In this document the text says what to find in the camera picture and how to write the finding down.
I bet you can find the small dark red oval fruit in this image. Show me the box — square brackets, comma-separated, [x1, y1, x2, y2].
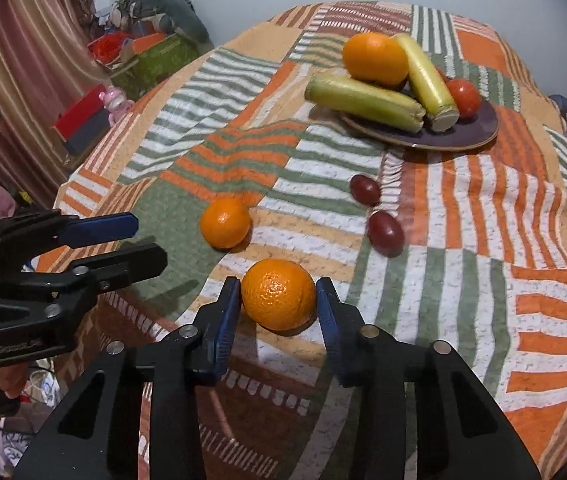
[350, 174, 382, 206]
[367, 211, 405, 258]

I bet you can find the green storage box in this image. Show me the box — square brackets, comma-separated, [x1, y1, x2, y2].
[108, 35, 199, 101]

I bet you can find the striped patchwork blanket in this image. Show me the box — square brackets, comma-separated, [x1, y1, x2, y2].
[28, 0, 567, 480]

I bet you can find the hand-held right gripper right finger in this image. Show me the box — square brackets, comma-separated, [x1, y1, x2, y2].
[315, 276, 541, 480]

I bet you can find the dark grey box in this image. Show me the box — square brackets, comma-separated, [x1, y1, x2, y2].
[63, 110, 114, 157]

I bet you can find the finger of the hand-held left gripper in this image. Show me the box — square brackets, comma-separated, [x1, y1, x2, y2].
[0, 242, 168, 371]
[0, 210, 140, 273]

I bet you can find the medium orange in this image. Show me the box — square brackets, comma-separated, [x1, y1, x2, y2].
[240, 259, 317, 332]

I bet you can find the grey plush toy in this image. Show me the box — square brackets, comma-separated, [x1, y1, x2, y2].
[140, 0, 211, 46]

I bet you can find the red bag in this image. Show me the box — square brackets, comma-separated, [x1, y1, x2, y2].
[87, 31, 131, 63]

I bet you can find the red tomato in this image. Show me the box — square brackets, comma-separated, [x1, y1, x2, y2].
[446, 78, 483, 118]

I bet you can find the dark purple plate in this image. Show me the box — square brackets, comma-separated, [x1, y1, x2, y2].
[338, 80, 499, 152]

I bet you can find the red box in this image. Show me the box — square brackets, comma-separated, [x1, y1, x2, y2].
[52, 84, 109, 141]

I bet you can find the pink rabbit plush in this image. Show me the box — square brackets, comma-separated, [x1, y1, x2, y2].
[100, 86, 134, 123]

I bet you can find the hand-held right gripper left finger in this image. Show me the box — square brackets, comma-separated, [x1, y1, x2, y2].
[13, 276, 242, 480]

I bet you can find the pink cloth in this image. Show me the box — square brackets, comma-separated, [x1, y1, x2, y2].
[0, 186, 17, 222]

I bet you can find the orange box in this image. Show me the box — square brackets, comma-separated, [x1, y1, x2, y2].
[123, 34, 166, 58]

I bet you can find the large orange with sticker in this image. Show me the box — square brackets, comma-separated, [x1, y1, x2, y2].
[342, 32, 409, 86]

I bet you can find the small mandarin orange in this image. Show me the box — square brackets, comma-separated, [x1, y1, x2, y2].
[200, 197, 253, 250]

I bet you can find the striped brown curtain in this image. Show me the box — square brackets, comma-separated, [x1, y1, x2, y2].
[0, 0, 99, 206]

